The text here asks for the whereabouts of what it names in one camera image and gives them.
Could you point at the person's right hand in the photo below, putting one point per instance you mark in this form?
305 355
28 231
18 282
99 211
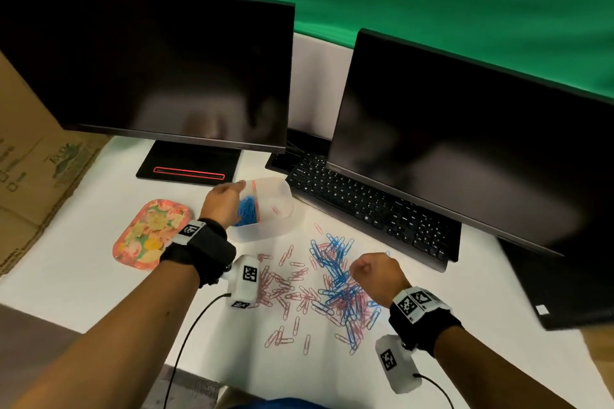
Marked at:
381 277

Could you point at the person's left hand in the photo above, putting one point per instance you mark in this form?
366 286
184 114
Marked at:
220 205

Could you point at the sorted blue clips heap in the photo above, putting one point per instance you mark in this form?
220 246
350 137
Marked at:
247 212

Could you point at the pile of blue pink paperclips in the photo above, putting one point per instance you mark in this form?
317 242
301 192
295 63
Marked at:
338 279

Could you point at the translucent plastic container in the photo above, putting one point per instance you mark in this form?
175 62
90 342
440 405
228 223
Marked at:
276 193

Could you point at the floral patterned oval tray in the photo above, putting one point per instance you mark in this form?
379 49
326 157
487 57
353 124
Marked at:
146 236

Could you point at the person's right forearm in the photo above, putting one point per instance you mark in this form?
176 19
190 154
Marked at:
494 375

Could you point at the person's left forearm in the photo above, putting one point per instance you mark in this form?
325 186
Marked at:
110 341

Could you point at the person's blue shirt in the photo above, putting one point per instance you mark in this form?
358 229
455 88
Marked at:
283 404

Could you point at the black red-lined monitor base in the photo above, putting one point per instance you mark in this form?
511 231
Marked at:
189 162

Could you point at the black keyboard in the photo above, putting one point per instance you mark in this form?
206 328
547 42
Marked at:
374 212

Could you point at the plain black monitor base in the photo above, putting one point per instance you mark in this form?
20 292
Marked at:
285 162

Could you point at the white table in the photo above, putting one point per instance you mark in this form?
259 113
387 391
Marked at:
96 289

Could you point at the white divider panel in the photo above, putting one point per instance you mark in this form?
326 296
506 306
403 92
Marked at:
319 87

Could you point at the black computer monitor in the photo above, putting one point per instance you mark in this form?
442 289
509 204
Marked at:
470 145
144 54

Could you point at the brown cardboard box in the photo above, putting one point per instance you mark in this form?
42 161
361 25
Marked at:
33 174

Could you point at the black laptop with sticker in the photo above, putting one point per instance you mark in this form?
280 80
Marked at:
571 289

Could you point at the grey side table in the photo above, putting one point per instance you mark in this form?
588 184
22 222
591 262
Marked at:
24 356

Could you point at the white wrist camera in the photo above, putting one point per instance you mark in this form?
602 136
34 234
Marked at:
242 284

